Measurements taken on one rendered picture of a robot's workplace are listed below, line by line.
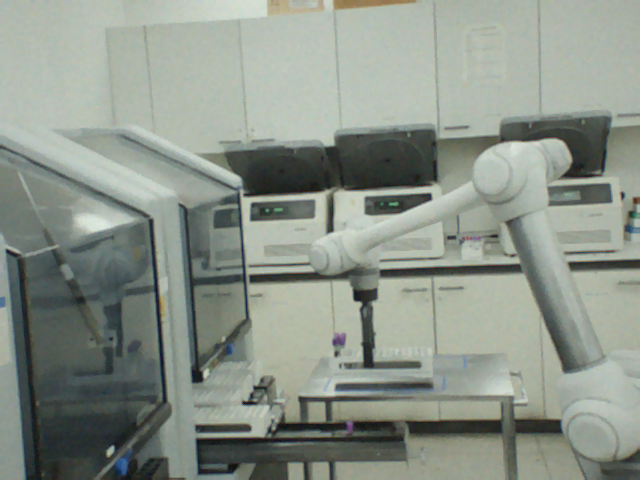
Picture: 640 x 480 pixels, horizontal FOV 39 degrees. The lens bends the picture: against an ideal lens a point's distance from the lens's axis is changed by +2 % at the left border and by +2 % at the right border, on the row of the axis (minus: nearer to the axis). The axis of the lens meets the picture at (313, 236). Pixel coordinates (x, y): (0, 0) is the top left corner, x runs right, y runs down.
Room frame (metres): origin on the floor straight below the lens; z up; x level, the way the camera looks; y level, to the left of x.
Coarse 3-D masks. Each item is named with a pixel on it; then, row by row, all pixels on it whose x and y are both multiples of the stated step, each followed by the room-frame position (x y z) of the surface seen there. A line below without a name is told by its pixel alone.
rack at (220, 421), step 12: (204, 408) 2.26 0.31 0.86; (216, 408) 2.25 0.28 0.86; (228, 408) 2.24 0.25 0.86; (240, 408) 2.23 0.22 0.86; (252, 408) 2.23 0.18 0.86; (264, 408) 2.22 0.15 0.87; (204, 420) 2.17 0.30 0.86; (216, 420) 2.16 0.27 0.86; (228, 420) 2.16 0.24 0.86; (240, 420) 2.15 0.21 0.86; (252, 420) 2.15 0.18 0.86; (264, 420) 2.16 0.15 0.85; (204, 432) 2.24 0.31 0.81; (216, 432) 2.23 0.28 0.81; (228, 432) 2.22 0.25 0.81; (240, 432) 2.22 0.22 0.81; (252, 432) 2.15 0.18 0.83; (264, 432) 2.15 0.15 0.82
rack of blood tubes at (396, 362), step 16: (352, 352) 2.57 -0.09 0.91; (384, 352) 2.55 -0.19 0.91; (400, 352) 2.54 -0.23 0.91; (416, 352) 2.53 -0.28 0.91; (336, 368) 2.51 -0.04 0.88; (352, 368) 2.53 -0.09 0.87; (384, 368) 2.58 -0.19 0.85; (400, 368) 2.57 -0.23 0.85; (416, 368) 2.56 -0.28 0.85; (432, 368) 2.48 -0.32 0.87
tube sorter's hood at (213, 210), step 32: (128, 160) 2.41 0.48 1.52; (160, 160) 2.64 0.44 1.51; (192, 192) 2.37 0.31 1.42; (224, 192) 2.59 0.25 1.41; (192, 224) 2.19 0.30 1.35; (224, 224) 2.52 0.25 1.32; (192, 256) 2.17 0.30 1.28; (224, 256) 2.49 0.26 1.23; (192, 288) 2.14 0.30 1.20; (224, 288) 2.47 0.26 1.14; (192, 320) 2.14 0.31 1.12; (224, 320) 2.44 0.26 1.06; (224, 352) 2.37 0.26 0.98
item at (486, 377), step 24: (456, 360) 2.75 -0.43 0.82; (480, 360) 2.73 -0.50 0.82; (504, 360) 2.72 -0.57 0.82; (312, 384) 2.57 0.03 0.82; (336, 384) 2.56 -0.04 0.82; (360, 384) 2.54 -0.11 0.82; (384, 384) 2.53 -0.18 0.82; (408, 384) 2.51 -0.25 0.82; (432, 384) 2.50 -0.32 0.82; (456, 384) 2.49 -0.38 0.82; (480, 384) 2.47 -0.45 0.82; (504, 384) 2.46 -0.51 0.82; (504, 408) 2.39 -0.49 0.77; (504, 432) 2.78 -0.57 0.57; (504, 456) 2.78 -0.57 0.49
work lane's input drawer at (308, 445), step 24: (288, 432) 2.21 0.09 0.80; (312, 432) 2.19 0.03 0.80; (336, 432) 2.18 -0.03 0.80; (360, 432) 2.17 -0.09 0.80; (384, 432) 2.16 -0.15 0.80; (216, 456) 2.14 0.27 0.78; (240, 456) 2.14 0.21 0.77; (264, 456) 2.13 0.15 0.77; (288, 456) 2.12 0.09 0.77; (312, 456) 2.11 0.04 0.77; (336, 456) 2.10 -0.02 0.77; (360, 456) 2.09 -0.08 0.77; (384, 456) 2.09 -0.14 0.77; (408, 456) 2.14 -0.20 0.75
